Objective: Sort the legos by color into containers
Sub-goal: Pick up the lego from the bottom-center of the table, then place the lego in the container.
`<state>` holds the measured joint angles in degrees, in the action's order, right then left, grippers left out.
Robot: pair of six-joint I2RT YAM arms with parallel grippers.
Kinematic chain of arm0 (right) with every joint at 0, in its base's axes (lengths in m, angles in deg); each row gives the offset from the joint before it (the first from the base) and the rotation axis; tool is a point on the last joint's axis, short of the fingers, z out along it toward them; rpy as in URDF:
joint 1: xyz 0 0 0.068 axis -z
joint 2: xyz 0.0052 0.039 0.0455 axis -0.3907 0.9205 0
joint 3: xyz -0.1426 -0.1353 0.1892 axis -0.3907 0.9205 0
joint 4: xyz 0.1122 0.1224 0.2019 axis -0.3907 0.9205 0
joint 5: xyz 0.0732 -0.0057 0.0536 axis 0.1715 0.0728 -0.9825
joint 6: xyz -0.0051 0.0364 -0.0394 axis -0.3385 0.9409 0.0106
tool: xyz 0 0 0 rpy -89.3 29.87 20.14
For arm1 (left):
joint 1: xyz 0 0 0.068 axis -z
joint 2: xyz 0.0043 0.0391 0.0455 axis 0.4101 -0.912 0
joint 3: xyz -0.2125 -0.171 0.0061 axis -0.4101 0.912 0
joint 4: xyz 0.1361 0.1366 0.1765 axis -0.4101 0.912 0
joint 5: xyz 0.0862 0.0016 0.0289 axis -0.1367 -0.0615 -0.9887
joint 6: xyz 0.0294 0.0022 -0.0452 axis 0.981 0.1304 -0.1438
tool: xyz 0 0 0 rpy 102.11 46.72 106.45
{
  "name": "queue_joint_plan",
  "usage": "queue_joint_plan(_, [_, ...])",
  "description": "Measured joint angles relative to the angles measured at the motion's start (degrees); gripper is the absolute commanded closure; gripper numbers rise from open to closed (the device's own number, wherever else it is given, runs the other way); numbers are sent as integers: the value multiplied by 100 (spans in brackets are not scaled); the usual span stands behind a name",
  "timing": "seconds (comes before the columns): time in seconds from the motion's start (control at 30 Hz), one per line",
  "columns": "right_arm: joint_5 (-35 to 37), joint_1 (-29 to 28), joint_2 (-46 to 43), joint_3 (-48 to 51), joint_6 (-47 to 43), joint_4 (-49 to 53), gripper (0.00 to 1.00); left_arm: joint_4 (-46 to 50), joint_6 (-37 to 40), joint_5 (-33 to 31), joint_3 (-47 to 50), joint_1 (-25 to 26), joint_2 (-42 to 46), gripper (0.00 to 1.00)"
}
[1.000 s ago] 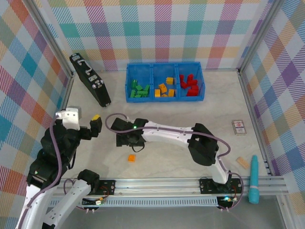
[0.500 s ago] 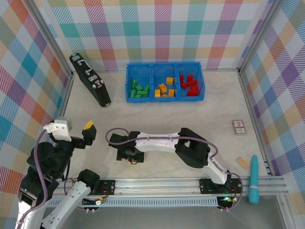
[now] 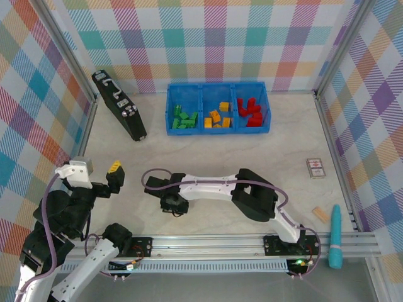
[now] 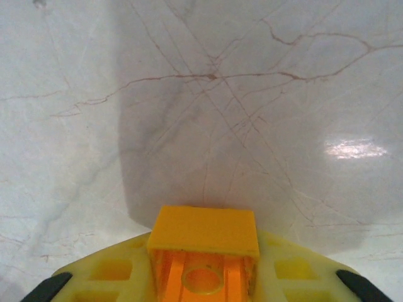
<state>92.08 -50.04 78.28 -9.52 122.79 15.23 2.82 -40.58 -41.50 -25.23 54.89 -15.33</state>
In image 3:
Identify black briefcase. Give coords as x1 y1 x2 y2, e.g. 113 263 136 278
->
91 69 148 142

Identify blue three-compartment bin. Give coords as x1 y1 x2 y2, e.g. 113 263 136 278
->
166 81 271 137

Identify small wooden block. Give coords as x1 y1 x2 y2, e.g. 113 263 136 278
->
311 206 331 224

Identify playing card box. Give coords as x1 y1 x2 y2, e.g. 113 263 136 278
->
306 158 326 180

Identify teal cylindrical tool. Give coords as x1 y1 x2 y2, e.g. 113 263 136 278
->
327 204 343 270

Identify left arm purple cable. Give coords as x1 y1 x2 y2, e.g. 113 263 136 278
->
14 172 117 302

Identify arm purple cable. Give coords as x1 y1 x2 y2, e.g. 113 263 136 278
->
14 172 117 302
140 168 322 281

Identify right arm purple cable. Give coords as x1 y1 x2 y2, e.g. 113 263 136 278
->
140 168 322 281

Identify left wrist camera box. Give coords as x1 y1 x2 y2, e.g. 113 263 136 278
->
55 156 94 189

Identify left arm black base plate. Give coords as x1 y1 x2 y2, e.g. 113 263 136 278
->
96 236 154 259

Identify aluminium mounting rail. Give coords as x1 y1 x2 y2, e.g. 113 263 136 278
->
34 232 382 262

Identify grey slotted cable duct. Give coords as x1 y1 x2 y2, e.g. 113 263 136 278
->
50 262 289 274

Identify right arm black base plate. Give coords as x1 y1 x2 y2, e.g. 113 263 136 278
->
262 234 322 257

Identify green lit wire connector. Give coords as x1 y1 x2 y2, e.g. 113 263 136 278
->
291 257 315 268

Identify aluminium frame post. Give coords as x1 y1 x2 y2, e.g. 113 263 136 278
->
314 0 377 95
31 0 98 103

